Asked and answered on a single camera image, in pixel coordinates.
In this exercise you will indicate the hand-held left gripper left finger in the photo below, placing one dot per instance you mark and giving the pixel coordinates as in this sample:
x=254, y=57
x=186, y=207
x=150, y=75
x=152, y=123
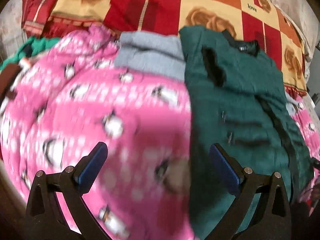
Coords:
x=91, y=166

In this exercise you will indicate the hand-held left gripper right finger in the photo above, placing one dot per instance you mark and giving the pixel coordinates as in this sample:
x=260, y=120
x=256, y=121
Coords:
x=225, y=171

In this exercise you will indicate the green quilted jacket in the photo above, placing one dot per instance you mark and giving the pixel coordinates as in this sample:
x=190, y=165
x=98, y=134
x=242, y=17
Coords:
x=237, y=105

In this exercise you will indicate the pink penguin blanket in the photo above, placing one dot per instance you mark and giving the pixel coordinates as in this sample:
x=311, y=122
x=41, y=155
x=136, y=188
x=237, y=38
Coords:
x=100, y=110

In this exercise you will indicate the grey cloth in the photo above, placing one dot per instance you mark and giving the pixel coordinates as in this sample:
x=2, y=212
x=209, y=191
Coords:
x=150, y=52

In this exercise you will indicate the green cloth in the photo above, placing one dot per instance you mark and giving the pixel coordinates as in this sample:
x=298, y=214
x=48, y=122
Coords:
x=37, y=46

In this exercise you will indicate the red orange checkered quilt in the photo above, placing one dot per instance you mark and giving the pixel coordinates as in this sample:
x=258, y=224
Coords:
x=162, y=5

